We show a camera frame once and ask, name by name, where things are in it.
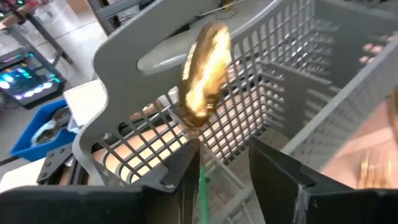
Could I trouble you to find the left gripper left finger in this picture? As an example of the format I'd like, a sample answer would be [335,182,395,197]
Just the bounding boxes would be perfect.
[0,138,201,224]

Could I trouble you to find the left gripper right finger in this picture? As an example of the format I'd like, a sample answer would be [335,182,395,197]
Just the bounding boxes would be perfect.
[248,136,398,224]

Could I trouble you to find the grey mesh cutlery caddy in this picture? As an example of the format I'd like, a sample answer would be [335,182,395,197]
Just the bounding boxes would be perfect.
[72,0,398,224]

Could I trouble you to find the gold spoon green handle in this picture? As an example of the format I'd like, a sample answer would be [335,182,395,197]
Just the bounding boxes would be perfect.
[179,20,233,224]

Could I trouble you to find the blue plastic bin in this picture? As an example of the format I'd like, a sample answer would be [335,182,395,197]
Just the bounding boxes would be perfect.
[11,99,77,162]

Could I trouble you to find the crumpled clothes pile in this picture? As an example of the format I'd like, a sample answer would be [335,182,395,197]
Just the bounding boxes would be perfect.
[30,107,73,146]

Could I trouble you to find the computer case RGB lights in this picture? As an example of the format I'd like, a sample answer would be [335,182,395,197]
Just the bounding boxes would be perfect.
[0,46,66,110]

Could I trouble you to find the grey metal desk leg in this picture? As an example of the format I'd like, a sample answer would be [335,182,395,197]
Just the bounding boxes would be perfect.
[0,0,74,65]

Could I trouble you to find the black aluminium table frame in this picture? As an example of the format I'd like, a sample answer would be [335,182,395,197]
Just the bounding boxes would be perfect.
[36,142,94,187]

